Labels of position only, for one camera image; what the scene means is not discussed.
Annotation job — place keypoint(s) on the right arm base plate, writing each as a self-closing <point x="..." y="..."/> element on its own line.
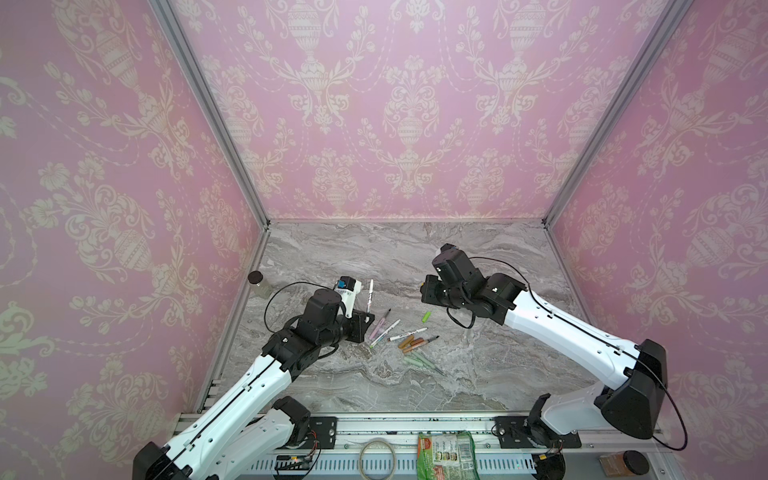
<point x="515" y="432"/>

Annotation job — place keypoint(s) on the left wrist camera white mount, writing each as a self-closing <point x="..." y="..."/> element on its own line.
<point x="348" y="288"/>

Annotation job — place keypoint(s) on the green snack packet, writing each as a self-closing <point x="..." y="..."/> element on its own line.
<point x="446" y="456"/>

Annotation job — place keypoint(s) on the small jar black lid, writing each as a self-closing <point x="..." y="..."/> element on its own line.
<point x="260" y="287"/>

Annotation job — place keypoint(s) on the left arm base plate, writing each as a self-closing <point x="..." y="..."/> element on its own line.
<point x="319" y="433"/>

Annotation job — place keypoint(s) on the white pen red label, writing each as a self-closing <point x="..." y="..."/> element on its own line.
<point x="406" y="335"/>

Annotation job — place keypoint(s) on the pale green pen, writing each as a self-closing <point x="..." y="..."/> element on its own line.
<point x="426" y="363"/>

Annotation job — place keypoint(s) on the aluminium corner frame post left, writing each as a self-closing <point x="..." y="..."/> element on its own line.
<point x="193" y="72"/>

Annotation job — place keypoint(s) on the aluminium corner frame post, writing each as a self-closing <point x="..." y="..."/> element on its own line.
<point x="193" y="72"/>
<point x="663" y="29"/>

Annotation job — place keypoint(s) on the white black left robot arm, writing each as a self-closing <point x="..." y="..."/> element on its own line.
<point x="253" y="417"/>

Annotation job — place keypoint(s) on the brown jar black lid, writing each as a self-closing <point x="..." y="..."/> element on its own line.
<point x="626" y="463"/>

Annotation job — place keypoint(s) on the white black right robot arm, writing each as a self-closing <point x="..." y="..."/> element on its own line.
<point x="631" y="377"/>

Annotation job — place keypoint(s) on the white pen yellow end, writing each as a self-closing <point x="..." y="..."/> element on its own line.
<point x="370" y="296"/>

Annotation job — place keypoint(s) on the aluminium corner frame post right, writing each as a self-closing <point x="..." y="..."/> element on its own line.
<point x="663" y="29"/>

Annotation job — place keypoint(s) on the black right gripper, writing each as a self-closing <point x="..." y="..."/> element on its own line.
<point x="430" y="291"/>

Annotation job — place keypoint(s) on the pink pen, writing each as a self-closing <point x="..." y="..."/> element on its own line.
<point x="375" y="333"/>

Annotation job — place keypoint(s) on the white pen green end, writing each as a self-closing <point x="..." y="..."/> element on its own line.
<point x="384" y="333"/>

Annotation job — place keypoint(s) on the brown pen cap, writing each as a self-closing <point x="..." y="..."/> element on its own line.
<point x="406" y="343"/>

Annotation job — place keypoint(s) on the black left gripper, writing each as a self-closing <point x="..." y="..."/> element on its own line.
<point x="359" y="319"/>

